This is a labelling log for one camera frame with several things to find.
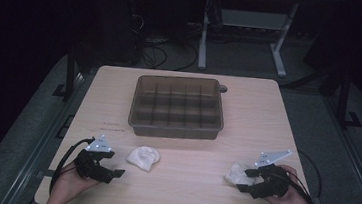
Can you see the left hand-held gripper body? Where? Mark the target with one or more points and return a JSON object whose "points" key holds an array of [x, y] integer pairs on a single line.
{"points": [[90, 167]]}

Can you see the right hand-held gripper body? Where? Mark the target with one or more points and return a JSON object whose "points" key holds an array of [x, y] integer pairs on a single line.
{"points": [[271, 182]]}

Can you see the white sock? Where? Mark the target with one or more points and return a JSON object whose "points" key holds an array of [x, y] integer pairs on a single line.
{"points": [[237, 176], [143, 158]]}

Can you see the brown divided storage box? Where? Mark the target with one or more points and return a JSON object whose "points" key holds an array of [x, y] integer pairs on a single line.
{"points": [[177, 105]]}

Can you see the person's left hand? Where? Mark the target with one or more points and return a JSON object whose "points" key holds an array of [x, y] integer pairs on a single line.
{"points": [[69, 183]]}

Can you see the person's right hand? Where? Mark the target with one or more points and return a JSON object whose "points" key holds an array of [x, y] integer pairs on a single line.
{"points": [[295, 200]]}

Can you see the black tape strip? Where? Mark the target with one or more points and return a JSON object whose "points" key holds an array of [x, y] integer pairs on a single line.
{"points": [[45, 173]]}

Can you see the dark round knob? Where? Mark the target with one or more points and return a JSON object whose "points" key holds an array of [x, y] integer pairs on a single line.
{"points": [[223, 88]]}

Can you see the grey panel under desk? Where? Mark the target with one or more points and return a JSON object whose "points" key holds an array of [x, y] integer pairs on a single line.
{"points": [[254, 19]]}

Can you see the aluminium floor rail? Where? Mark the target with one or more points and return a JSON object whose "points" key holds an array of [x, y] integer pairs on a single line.
{"points": [[354, 159], [42, 142]]}

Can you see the black metal post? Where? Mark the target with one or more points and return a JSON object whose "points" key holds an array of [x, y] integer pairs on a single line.
{"points": [[70, 71], [343, 97]]}

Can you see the white metal desk frame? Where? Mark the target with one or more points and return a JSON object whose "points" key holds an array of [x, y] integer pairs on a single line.
{"points": [[203, 44]]}

